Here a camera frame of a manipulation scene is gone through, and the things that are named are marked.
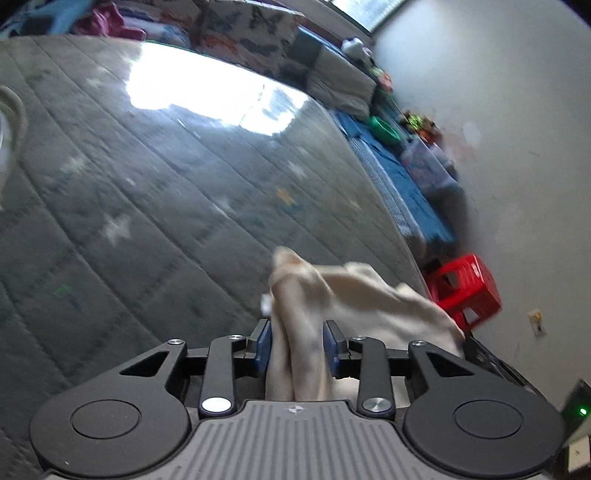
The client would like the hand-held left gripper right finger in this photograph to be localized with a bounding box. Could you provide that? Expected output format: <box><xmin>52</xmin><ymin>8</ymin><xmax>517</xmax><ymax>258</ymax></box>
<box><xmin>322</xmin><ymin>319</ymin><xmax>475</xmax><ymax>419</ymax></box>

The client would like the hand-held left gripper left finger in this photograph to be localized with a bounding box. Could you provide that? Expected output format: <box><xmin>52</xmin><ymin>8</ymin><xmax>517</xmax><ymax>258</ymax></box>
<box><xmin>119</xmin><ymin>319</ymin><xmax>274</xmax><ymax>419</ymax></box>

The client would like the cream cloth garment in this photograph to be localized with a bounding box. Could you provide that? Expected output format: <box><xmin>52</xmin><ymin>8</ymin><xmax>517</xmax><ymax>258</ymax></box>
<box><xmin>261</xmin><ymin>246</ymin><xmax>466</xmax><ymax>402</ymax></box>

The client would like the red plastic stool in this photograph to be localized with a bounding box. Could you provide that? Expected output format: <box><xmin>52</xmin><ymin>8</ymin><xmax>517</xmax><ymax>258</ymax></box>
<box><xmin>423</xmin><ymin>254</ymin><xmax>503</xmax><ymax>334</ymax></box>

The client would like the clear plastic box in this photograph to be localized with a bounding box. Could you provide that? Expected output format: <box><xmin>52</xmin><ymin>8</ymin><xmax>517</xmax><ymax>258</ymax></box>
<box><xmin>400</xmin><ymin>137</ymin><xmax>461</xmax><ymax>195</ymax></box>

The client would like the green bowl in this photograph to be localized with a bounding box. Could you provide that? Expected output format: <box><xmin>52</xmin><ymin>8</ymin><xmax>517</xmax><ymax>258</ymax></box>
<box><xmin>369</xmin><ymin>115</ymin><xmax>403</xmax><ymax>145</ymax></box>

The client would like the green toy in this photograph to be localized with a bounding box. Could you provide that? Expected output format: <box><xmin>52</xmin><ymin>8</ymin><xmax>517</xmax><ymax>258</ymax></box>
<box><xmin>401</xmin><ymin>110</ymin><xmax>437</xmax><ymax>136</ymax></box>

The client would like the grey cushion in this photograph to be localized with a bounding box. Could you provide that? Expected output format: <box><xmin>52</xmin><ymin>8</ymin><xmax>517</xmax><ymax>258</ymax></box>
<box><xmin>305</xmin><ymin>46</ymin><xmax>378</xmax><ymax>119</ymax></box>

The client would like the panda plush toy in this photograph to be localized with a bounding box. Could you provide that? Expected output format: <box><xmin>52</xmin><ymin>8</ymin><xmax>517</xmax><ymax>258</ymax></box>
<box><xmin>342</xmin><ymin>37</ymin><xmax>376</xmax><ymax>66</ymax></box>

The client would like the large butterfly print pillow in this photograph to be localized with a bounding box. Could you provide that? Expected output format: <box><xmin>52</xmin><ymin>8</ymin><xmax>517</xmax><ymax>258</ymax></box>
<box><xmin>238</xmin><ymin>0</ymin><xmax>303</xmax><ymax>80</ymax></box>

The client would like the small butterfly print pillow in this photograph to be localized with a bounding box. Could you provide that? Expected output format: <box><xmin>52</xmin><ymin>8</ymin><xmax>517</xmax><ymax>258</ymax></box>
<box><xmin>147</xmin><ymin>22</ymin><xmax>195</xmax><ymax>48</ymax></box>

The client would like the white cloth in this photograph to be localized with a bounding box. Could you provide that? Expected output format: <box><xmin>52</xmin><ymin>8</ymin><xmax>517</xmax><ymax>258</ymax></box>
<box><xmin>0</xmin><ymin>85</ymin><xmax>29</xmax><ymax>211</ymax></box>

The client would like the long butterfly print pillow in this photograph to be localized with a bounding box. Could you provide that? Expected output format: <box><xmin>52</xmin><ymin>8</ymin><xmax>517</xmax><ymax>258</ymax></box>
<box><xmin>191</xmin><ymin>0</ymin><xmax>252</xmax><ymax>51</ymax></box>

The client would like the window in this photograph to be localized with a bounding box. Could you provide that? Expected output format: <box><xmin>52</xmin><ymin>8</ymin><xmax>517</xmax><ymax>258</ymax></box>
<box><xmin>330</xmin><ymin>0</ymin><xmax>408</xmax><ymax>34</ymax></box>

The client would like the purple garment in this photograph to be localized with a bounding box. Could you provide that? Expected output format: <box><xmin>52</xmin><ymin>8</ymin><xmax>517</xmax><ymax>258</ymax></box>
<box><xmin>74</xmin><ymin>2</ymin><xmax>147</xmax><ymax>43</ymax></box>

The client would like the wall socket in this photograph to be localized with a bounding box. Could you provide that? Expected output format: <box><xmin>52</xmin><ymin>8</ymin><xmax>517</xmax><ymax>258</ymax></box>
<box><xmin>527</xmin><ymin>308</ymin><xmax>546</xmax><ymax>340</ymax></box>

